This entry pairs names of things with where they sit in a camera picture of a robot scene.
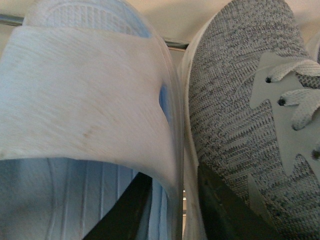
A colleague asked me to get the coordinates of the white slide sandal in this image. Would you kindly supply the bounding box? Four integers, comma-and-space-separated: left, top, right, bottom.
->
0, 0, 183, 240

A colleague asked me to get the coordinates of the grey sneaker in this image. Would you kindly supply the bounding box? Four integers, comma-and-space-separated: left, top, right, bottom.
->
305, 32, 320, 63
179, 0, 320, 240

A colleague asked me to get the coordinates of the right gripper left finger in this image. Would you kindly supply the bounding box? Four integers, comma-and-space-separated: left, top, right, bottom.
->
84, 172, 152, 240

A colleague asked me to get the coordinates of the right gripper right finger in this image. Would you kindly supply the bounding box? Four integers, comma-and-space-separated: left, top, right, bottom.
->
197, 163, 282, 240

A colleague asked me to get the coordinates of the black metal shoe rack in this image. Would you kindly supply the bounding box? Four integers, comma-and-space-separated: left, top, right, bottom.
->
0, 13, 189, 52

